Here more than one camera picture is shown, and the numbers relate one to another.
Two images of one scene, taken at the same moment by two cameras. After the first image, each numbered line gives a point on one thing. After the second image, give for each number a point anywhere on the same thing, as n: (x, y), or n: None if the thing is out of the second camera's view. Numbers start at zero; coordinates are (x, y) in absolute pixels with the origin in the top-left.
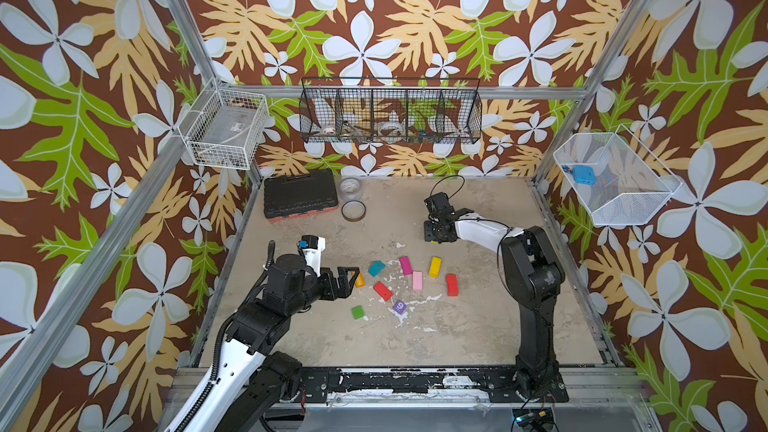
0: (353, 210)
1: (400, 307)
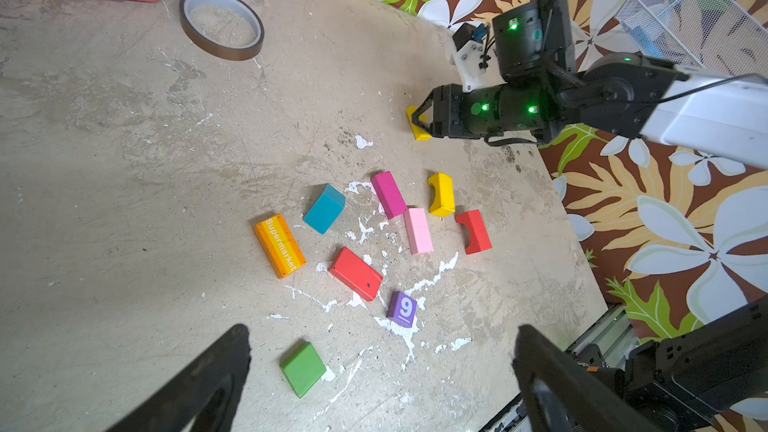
0: (222, 23)
1: (402, 309)
